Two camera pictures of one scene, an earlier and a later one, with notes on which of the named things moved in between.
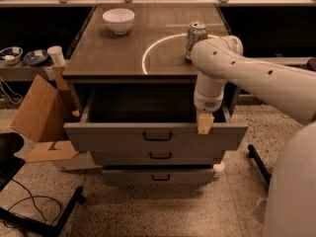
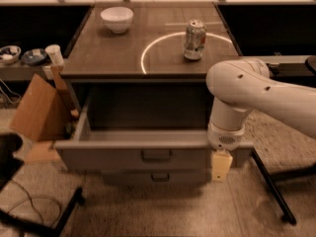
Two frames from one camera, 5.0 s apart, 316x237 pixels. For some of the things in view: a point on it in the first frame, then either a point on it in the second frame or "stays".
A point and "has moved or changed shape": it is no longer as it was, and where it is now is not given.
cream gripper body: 207,105 to 224,137
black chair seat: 10,164 stays
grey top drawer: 151,117 has moved or changed shape
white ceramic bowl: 118,20 stays
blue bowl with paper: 37,57 stays
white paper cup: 57,54 stays
